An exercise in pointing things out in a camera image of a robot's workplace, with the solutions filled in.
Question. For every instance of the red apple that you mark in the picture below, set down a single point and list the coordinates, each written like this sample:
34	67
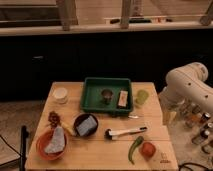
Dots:
148	149

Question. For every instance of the green plastic tray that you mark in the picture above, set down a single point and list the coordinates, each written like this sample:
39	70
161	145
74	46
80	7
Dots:
91	98

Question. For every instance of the beige sponge block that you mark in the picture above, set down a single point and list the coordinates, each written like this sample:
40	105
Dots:
122	101

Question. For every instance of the white paper cup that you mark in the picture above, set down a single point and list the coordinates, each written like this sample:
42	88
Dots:
60	95

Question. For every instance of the blue grey sponge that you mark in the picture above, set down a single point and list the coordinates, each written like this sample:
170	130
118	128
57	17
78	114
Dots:
86	126

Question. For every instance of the green chili pepper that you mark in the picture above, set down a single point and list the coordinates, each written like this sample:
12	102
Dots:
138	141

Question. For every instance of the orange bowl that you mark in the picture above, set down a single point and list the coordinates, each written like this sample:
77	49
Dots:
42	143

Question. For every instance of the brown grape bunch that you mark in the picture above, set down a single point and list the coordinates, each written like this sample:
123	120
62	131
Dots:
54	119

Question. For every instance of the green plastic cup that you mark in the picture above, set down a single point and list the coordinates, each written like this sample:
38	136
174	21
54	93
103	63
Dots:
142	96

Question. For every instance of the grey cloth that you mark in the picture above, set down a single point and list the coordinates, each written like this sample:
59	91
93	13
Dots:
57	142

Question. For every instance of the yellow banana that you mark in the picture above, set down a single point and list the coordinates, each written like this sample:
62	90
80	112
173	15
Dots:
68	128

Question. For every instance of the black white brush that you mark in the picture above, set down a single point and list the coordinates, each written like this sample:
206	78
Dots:
113	134

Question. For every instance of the dark bowl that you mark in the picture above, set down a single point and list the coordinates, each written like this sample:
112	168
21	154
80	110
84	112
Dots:
80	119

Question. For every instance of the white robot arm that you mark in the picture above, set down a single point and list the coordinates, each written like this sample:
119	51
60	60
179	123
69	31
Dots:
186	83

